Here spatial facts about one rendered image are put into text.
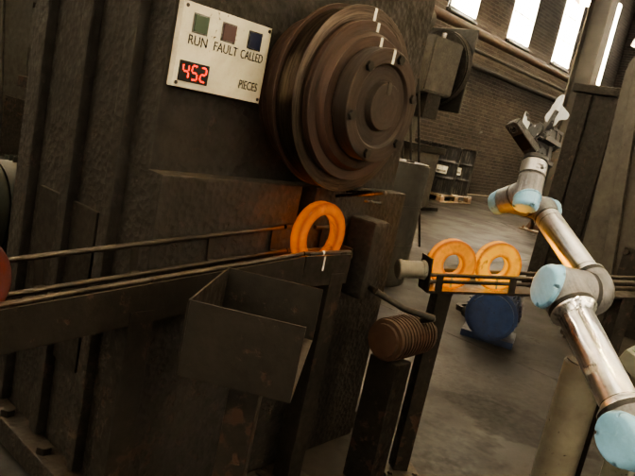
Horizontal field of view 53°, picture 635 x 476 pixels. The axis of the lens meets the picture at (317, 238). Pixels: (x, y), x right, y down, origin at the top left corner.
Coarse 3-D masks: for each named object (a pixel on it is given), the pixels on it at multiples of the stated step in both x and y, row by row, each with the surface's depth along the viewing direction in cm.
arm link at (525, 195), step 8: (520, 176) 185; (528, 176) 183; (536, 176) 183; (544, 176) 184; (512, 184) 188; (520, 184) 184; (528, 184) 182; (536, 184) 182; (512, 192) 186; (520, 192) 182; (528, 192) 181; (536, 192) 181; (512, 200) 185; (520, 200) 181; (528, 200) 180; (536, 200) 181; (520, 208) 184; (528, 208) 182; (536, 208) 182
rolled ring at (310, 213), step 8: (304, 208) 168; (312, 208) 167; (320, 208) 168; (328, 208) 170; (336, 208) 172; (304, 216) 165; (312, 216) 166; (328, 216) 174; (336, 216) 173; (296, 224) 166; (304, 224) 165; (312, 224) 167; (336, 224) 175; (344, 224) 177; (296, 232) 165; (304, 232) 166; (336, 232) 176; (344, 232) 178; (296, 240) 165; (304, 240) 167; (328, 240) 178; (336, 240) 176; (296, 248) 166; (304, 248) 168; (328, 248) 176; (336, 248) 177; (304, 256) 168
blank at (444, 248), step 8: (448, 240) 194; (456, 240) 194; (432, 248) 195; (440, 248) 193; (448, 248) 194; (456, 248) 194; (464, 248) 195; (432, 256) 193; (440, 256) 194; (448, 256) 194; (464, 256) 195; (472, 256) 196; (440, 264) 194; (464, 264) 196; (472, 264) 197; (432, 272) 194; (440, 272) 195; (456, 272) 197; (464, 272) 197; (472, 272) 197; (448, 288) 197
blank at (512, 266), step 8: (480, 248) 199; (488, 248) 197; (496, 248) 197; (504, 248) 198; (512, 248) 199; (480, 256) 197; (488, 256) 197; (496, 256) 198; (504, 256) 199; (512, 256) 199; (520, 256) 200; (480, 264) 197; (488, 264) 198; (504, 264) 203; (512, 264) 200; (520, 264) 200; (480, 272) 198; (488, 272) 199; (504, 272) 201; (512, 272) 200; (480, 280) 199; (488, 280) 199; (496, 280) 200; (504, 280) 201; (488, 288) 200; (496, 288) 200; (504, 288) 201
